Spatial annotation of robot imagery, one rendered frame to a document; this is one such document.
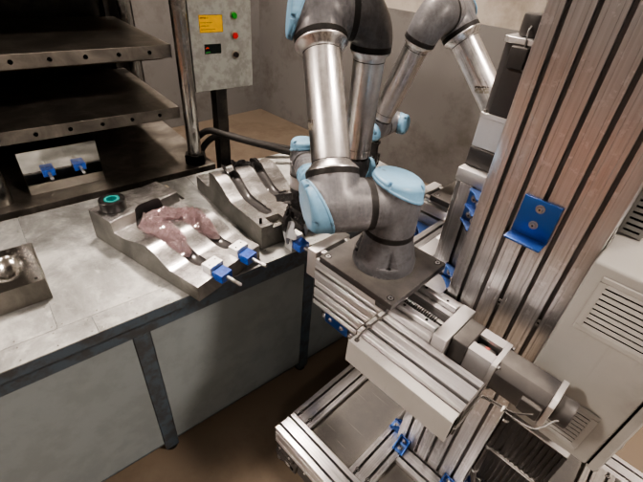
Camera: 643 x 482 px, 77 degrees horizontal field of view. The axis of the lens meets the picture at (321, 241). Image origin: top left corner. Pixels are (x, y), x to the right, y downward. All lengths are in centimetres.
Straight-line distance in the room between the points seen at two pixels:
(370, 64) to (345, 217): 38
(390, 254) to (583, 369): 44
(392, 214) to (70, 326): 88
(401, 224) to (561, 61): 40
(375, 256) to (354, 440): 88
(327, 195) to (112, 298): 74
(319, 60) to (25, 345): 97
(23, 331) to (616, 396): 136
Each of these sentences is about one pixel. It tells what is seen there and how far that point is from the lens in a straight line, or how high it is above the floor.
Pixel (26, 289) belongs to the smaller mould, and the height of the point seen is 86.
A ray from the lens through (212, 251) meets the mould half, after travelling 130.
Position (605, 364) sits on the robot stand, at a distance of 97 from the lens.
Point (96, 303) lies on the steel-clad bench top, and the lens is 129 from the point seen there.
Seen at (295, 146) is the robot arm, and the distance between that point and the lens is 117.
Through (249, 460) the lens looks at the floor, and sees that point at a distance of 182.
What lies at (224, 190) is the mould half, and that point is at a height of 91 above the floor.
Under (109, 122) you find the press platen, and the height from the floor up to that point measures 102.
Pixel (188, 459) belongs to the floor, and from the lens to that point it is 186.
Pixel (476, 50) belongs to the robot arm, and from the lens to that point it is 141.
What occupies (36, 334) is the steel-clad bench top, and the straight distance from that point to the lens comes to 127.
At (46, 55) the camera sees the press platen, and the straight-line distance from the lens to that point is 180.
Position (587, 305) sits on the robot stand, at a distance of 91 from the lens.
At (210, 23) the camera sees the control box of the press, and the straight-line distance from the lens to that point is 203.
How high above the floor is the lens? 164
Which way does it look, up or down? 36 degrees down
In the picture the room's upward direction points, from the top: 5 degrees clockwise
